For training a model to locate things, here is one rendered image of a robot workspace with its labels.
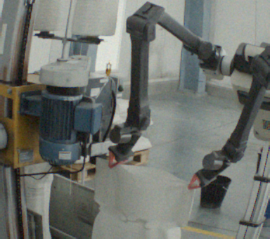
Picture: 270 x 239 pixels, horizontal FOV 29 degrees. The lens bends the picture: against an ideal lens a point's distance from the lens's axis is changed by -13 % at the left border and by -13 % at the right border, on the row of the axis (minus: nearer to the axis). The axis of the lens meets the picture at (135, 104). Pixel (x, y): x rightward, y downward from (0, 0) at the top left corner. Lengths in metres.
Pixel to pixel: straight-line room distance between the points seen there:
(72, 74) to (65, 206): 1.23
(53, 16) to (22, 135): 0.49
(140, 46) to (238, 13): 8.76
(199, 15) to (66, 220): 8.25
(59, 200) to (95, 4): 1.33
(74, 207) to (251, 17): 8.12
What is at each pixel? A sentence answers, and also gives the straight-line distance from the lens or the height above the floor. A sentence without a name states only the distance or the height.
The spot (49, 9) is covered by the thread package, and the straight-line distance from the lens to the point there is 2.16.
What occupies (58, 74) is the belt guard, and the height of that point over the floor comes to 1.41.
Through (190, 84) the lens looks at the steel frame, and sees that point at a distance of 10.98.
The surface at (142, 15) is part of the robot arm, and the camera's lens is 1.97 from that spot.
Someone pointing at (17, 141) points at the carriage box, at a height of 1.13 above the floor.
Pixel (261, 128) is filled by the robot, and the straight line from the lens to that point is 2.45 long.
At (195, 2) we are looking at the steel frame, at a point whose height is 1.84.
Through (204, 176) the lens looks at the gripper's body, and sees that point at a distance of 2.04.
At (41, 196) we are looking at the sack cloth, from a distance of 2.59.
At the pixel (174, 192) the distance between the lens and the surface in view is 2.14.
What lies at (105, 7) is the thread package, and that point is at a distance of 1.98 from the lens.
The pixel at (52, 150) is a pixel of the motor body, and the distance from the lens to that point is 1.94.
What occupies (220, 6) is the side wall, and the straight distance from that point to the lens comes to 10.89.
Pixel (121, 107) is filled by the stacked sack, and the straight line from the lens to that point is 5.67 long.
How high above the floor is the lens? 1.67
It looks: 10 degrees down
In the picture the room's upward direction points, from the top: 6 degrees clockwise
